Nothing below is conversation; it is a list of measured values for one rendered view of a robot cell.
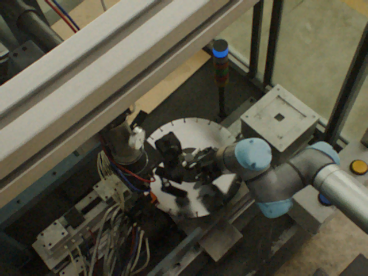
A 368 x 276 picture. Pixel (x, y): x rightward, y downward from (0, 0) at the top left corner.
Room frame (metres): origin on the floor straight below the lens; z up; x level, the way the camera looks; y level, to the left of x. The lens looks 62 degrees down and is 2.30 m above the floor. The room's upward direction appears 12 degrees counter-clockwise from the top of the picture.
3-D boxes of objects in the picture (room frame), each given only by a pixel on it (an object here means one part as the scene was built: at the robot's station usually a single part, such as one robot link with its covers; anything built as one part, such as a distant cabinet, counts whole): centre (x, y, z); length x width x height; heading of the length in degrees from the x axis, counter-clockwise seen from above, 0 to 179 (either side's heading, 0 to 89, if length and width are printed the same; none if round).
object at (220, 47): (0.86, -0.17, 1.14); 0.05 x 0.04 x 0.03; 32
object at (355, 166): (0.51, -0.51, 0.90); 0.04 x 0.04 x 0.02
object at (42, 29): (0.63, 0.20, 1.45); 0.35 x 0.07 x 0.28; 32
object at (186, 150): (0.60, -0.02, 0.96); 0.11 x 0.11 x 0.03
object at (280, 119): (0.72, -0.33, 0.82); 0.18 x 0.18 x 0.15; 32
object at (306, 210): (0.48, -0.44, 0.82); 0.28 x 0.11 x 0.15; 122
